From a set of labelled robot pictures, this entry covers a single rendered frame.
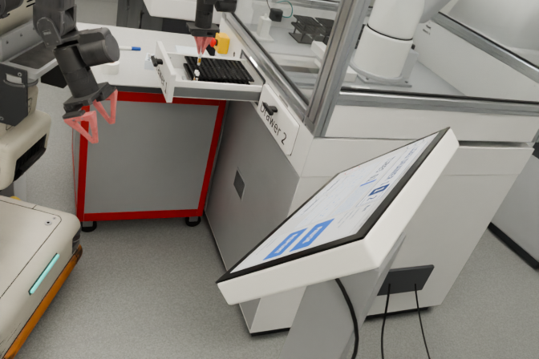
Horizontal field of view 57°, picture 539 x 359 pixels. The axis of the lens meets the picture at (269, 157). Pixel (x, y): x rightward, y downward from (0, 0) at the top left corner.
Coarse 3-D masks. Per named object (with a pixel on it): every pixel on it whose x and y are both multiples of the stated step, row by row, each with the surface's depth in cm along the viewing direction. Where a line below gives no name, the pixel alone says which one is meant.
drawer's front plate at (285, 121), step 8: (264, 88) 172; (264, 96) 172; (272, 96) 166; (272, 104) 166; (280, 104) 161; (264, 112) 172; (280, 112) 160; (288, 112) 158; (264, 120) 172; (280, 120) 160; (288, 120) 155; (272, 128) 166; (280, 128) 160; (288, 128) 155; (296, 128) 152; (280, 136) 160; (288, 136) 155; (280, 144) 160; (288, 144) 155; (288, 152) 156
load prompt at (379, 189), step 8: (424, 144) 102; (408, 152) 103; (416, 152) 99; (400, 160) 100; (408, 160) 96; (392, 168) 97; (400, 168) 93; (384, 176) 94; (392, 176) 90; (376, 184) 91; (384, 184) 88; (368, 192) 88; (376, 192) 85; (384, 192) 82; (368, 200) 83
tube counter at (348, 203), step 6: (378, 174) 99; (366, 180) 99; (372, 180) 96; (360, 186) 97; (366, 186) 94; (354, 192) 94; (360, 192) 91; (348, 198) 92; (354, 198) 90; (342, 204) 90; (348, 204) 87; (336, 210) 88; (342, 210) 86
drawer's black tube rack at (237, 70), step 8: (184, 64) 185; (200, 64) 181; (208, 64) 183; (216, 64) 185; (224, 64) 187; (232, 64) 189; (240, 64) 191; (200, 72) 176; (208, 72) 177; (216, 72) 178; (224, 72) 181; (232, 72) 182; (240, 72) 184; (248, 72) 186; (192, 80) 175; (200, 80) 176; (208, 80) 179; (216, 80) 180; (224, 80) 178; (232, 80) 184; (240, 80) 179; (248, 80) 180
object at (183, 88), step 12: (180, 60) 188; (240, 60) 197; (180, 72) 187; (252, 72) 191; (180, 84) 167; (192, 84) 169; (204, 84) 170; (216, 84) 172; (228, 84) 174; (240, 84) 176; (252, 84) 191; (180, 96) 170; (192, 96) 171; (204, 96) 173; (216, 96) 174; (228, 96) 176; (240, 96) 178; (252, 96) 179
